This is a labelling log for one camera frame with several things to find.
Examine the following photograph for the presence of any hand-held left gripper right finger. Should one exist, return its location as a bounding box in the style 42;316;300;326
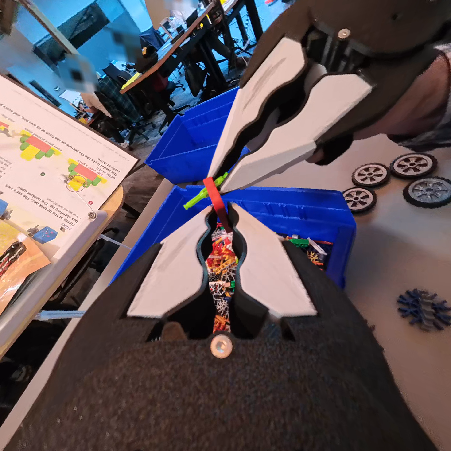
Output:
229;204;318;319

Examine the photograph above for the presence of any white instruction sheet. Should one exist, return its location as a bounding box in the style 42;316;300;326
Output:
0;74;139;258

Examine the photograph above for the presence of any empty blue plastic bin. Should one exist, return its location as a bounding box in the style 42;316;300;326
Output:
145;86;251;185

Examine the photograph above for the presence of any pile of colourful toy pieces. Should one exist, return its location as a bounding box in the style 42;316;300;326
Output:
205;224;329;333

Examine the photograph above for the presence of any person's right hand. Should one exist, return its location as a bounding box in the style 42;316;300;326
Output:
351;51;451;141

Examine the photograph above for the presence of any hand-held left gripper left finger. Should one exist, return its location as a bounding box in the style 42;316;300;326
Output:
126;204;215;319

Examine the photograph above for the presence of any green toy rod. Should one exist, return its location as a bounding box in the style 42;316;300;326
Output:
185;172;229;210

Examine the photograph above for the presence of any small blue toy piece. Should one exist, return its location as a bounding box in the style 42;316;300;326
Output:
396;288;451;332

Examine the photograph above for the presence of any colourful toy package bag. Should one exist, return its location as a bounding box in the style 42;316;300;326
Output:
0;219;51;314

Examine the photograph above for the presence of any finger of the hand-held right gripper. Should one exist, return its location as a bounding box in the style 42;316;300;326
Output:
220;73;374;194
207;37;311;180

